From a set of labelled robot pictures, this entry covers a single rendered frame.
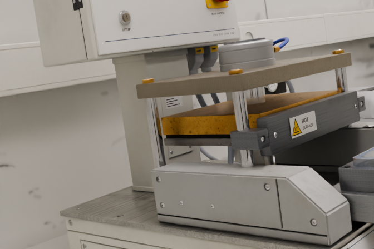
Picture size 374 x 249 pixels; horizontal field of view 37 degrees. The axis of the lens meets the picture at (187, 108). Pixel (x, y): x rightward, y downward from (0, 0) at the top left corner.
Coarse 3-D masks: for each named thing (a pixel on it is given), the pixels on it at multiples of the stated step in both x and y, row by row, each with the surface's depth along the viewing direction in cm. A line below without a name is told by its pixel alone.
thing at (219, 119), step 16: (256, 96) 78; (272, 96) 86; (288, 96) 82; (304, 96) 79; (320, 96) 77; (192, 112) 79; (208, 112) 76; (224, 112) 73; (256, 112) 68; (272, 112) 68; (176, 128) 76; (192, 128) 74; (208, 128) 72; (224, 128) 71; (176, 144) 77; (192, 144) 75; (208, 144) 73; (224, 144) 71
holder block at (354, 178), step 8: (344, 168) 61; (352, 168) 60; (360, 168) 59; (368, 168) 59; (344, 176) 61; (352, 176) 60; (360, 176) 59; (368, 176) 59; (344, 184) 61; (352, 184) 60; (360, 184) 60; (368, 184) 59
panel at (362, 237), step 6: (372, 228) 62; (366, 234) 60; (372, 234) 61; (354, 240) 58; (360, 240) 59; (366, 240) 60; (372, 240) 61; (348, 246) 57; (354, 246) 58; (360, 246) 59; (366, 246) 59; (372, 246) 60
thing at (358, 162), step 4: (356, 160) 60; (360, 160) 60; (364, 160) 60; (368, 160) 59; (372, 160) 59; (356, 164) 60; (360, 164) 60; (364, 164) 60; (368, 164) 59; (372, 164) 59
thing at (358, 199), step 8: (336, 184) 64; (344, 192) 60; (352, 192) 60; (360, 192) 59; (368, 192) 59; (352, 200) 59; (360, 200) 59; (368, 200) 58; (352, 208) 59; (360, 208) 59; (368, 208) 58; (352, 216) 60; (360, 216) 59; (368, 216) 58
